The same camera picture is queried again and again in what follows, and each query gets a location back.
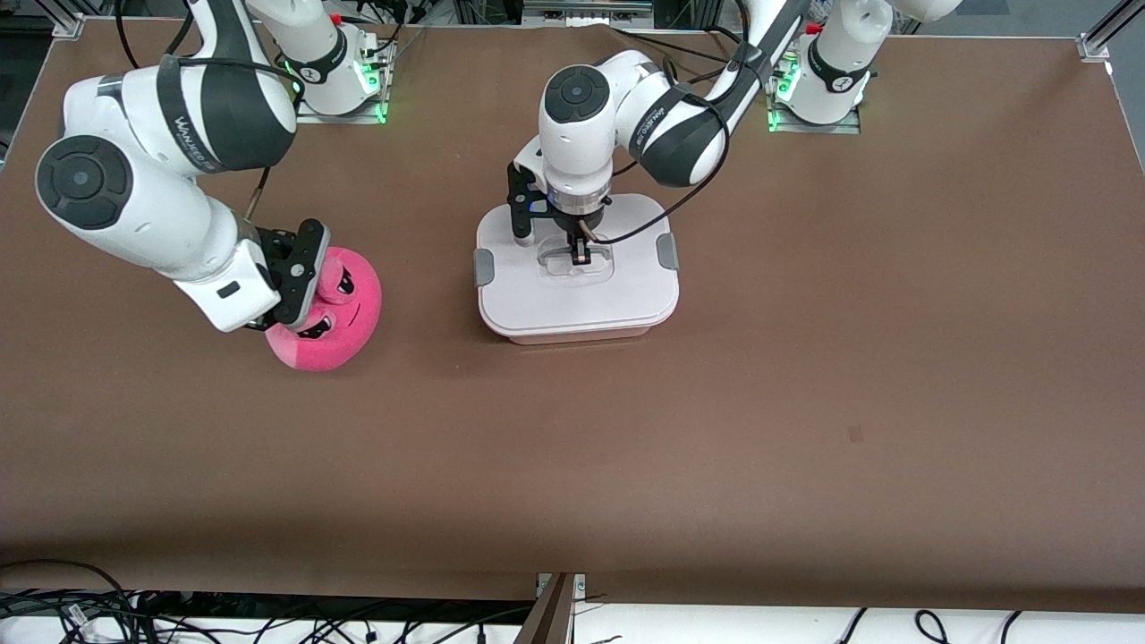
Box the white box lid grey latches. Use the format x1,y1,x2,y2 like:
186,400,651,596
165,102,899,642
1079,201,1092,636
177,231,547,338
474,193,679,337

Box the pink plush toy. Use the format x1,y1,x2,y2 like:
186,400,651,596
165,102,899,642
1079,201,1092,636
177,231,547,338
266,246,384,373

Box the translucent plastic storage box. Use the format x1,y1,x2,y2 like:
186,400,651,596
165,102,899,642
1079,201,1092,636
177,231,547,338
488,320,660,347

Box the brown table cover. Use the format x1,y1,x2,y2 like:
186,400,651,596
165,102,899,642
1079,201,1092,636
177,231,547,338
0,20,1145,614

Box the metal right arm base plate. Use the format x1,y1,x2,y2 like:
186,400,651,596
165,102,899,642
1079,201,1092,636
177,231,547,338
294,40,395,125

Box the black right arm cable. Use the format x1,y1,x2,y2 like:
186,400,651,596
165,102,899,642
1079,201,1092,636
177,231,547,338
114,0,303,221

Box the long black table cable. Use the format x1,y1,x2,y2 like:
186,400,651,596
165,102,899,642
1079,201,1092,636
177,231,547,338
612,25,748,71

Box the grey metal rail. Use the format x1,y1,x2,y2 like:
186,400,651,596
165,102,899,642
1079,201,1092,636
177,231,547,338
522,0,655,28

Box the small metal bracket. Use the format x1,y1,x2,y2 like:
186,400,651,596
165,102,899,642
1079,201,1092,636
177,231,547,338
536,572,588,620

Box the black looped floor cable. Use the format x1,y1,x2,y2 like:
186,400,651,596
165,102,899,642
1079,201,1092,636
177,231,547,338
0,559,137,627

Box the aluminium frame profile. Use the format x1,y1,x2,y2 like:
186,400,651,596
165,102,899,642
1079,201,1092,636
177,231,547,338
1077,0,1145,64

